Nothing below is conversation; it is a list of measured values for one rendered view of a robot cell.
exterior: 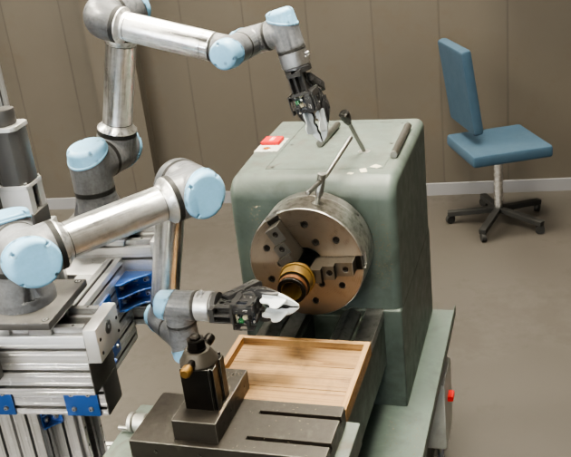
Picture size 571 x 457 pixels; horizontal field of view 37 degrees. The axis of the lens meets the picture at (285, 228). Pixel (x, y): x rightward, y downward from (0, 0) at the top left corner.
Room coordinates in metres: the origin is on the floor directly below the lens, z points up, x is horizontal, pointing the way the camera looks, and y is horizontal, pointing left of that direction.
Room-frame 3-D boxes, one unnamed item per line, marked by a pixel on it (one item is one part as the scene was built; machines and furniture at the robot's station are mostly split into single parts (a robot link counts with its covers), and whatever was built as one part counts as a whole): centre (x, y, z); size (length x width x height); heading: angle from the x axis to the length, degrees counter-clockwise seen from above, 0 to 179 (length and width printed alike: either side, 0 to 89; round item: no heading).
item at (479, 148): (4.57, -1.24, 0.53); 0.62 x 0.59 x 1.06; 76
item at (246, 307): (1.82, 0.14, 1.08); 0.12 x 0.09 x 0.08; 71
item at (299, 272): (1.93, -0.01, 1.08); 0.09 x 0.09 x 0.09; 71
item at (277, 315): (1.79, 0.04, 1.06); 0.09 x 0.06 x 0.03; 71
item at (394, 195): (2.46, -0.17, 1.06); 0.59 x 0.48 x 0.39; 161
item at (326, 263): (1.98, -0.12, 1.08); 0.12 x 0.11 x 0.05; 71
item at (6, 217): (1.83, 0.64, 1.33); 0.13 x 0.12 x 0.14; 30
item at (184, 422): (1.56, 0.20, 1.00); 0.20 x 0.10 x 0.05; 161
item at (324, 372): (1.80, 0.03, 0.89); 0.36 x 0.30 x 0.04; 71
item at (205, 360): (1.53, 0.21, 1.14); 0.08 x 0.08 x 0.03
